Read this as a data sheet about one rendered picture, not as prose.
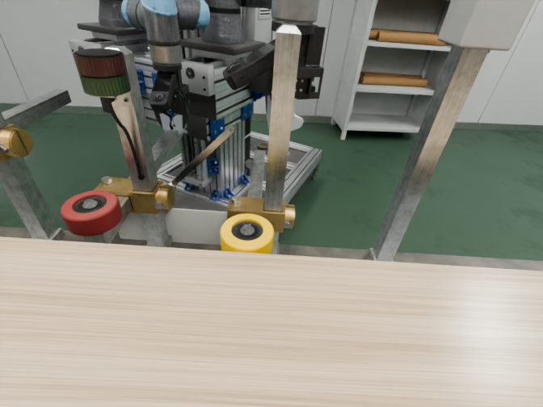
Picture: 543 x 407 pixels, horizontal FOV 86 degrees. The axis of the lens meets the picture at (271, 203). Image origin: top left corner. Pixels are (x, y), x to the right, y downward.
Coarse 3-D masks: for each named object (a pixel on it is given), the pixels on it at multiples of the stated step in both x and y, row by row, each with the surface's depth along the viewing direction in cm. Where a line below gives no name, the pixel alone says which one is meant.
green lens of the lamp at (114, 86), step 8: (88, 80) 38; (96, 80) 38; (104, 80) 38; (112, 80) 38; (120, 80) 39; (128, 80) 41; (88, 88) 38; (96, 88) 38; (104, 88) 38; (112, 88) 39; (120, 88) 40; (128, 88) 41
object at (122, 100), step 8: (96, 48) 40; (104, 48) 40; (88, 56) 36; (96, 56) 36; (104, 56) 37; (112, 56) 38; (96, 96) 40; (104, 96) 39; (112, 96) 40; (120, 96) 44; (128, 96) 44; (112, 104) 45; (120, 104) 45; (128, 104) 45; (112, 112) 43; (128, 136) 47; (136, 160) 50; (144, 176) 53
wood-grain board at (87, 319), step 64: (0, 256) 37; (64, 256) 37; (128, 256) 38; (192, 256) 39; (256, 256) 40; (0, 320) 30; (64, 320) 30; (128, 320) 31; (192, 320) 31; (256, 320) 32; (320, 320) 33; (384, 320) 33; (448, 320) 34; (512, 320) 34; (0, 384) 25; (64, 384) 26; (128, 384) 26; (192, 384) 26; (256, 384) 27; (320, 384) 27; (384, 384) 28; (448, 384) 28; (512, 384) 28
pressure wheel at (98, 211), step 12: (84, 192) 47; (96, 192) 48; (108, 192) 48; (72, 204) 45; (84, 204) 45; (96, 204) 45; (108, 204) 45; (72, 216) 43; (84, 216) 43; (96, 216) 43; (108, 216) 44; (120, 216) 47; (72, 228) 43; (84, 228) 43; (96, 228) 44; (108, 228) 45
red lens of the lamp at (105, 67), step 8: (80, 56) 36; (120, 56) 38; (80, 64) 37; (88, 64) 36; (96, 64) 37; (104, 64) 37; (112, 64) 38; (120, 64) 39; (80, 72) 38; (88, 72) 37; (96, 72) 37; (104, 72) 37; (112, 72) 38; (120, 72) 39
